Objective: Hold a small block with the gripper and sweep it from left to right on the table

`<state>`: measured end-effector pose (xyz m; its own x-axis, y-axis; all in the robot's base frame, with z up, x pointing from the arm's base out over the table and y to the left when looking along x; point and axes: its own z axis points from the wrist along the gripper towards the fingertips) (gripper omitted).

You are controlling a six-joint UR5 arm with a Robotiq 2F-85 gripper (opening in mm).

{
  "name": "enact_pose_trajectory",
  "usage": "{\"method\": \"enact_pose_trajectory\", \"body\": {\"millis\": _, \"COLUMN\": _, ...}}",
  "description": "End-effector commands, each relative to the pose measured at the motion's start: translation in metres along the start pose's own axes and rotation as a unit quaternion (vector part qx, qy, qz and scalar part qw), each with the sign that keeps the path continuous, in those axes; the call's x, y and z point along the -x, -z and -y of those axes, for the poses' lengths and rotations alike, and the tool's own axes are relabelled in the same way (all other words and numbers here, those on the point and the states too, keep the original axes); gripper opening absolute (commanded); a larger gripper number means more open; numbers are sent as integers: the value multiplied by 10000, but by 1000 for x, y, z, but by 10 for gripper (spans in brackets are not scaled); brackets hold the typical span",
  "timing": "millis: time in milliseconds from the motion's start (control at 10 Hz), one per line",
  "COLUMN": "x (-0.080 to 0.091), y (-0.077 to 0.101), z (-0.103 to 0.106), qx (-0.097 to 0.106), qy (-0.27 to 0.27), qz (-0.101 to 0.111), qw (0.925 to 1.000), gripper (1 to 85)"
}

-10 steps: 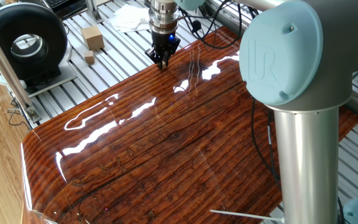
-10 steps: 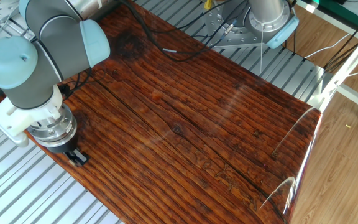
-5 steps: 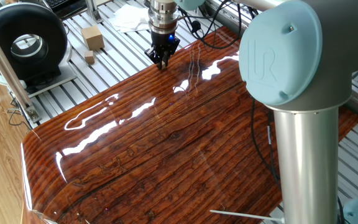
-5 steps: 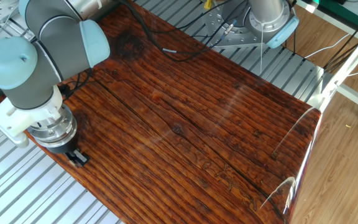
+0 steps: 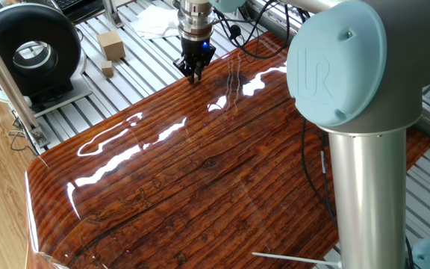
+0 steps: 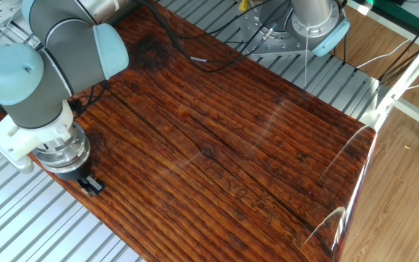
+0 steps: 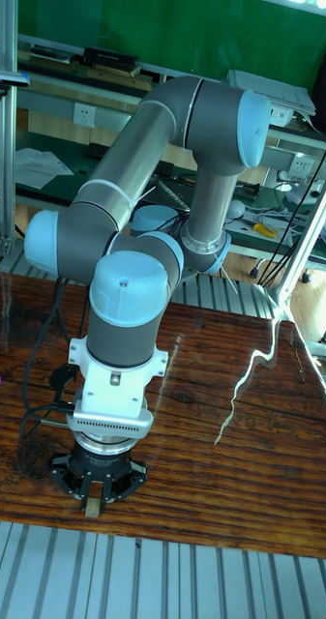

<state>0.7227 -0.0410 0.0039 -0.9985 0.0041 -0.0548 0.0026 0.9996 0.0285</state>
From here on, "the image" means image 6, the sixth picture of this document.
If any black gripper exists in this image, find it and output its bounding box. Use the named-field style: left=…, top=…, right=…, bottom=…
left=54, top=159, right=107, bottom=196

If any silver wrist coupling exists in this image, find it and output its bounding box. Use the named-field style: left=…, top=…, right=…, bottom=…
left=31, top=122, right=92, bottom=174

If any glossy wood-print table mat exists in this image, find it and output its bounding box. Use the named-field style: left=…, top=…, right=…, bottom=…
left=0, top=0, right=378, bottom=262

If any silver robot mounting plate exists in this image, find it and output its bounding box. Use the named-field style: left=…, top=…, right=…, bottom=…
left=238, top=0, right=314, bottom=59

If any white table bar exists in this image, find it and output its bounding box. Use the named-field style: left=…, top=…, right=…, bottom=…
left=346, top=0, right=419, bottom=55

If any green board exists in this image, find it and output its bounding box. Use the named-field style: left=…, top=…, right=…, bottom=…
left=364, top=0, right=419, bottom=37

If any white wrist mount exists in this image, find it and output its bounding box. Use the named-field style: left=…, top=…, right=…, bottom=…
left=0, top=100, right=75, bottom=175

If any black cable with grey tag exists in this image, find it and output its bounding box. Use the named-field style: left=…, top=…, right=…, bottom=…
left=136, top=0, right=280, bottom=74

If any white cable tie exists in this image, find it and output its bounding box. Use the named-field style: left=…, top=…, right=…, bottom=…
left=303, top=25, right=311, bottom=87

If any black cable bundle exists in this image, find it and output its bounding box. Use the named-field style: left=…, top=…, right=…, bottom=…
left=376, top=10, right=419, bottom=84

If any aluminium frame post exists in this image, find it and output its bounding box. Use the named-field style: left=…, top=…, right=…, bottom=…
left=375, top=25, right=419, bottom=127

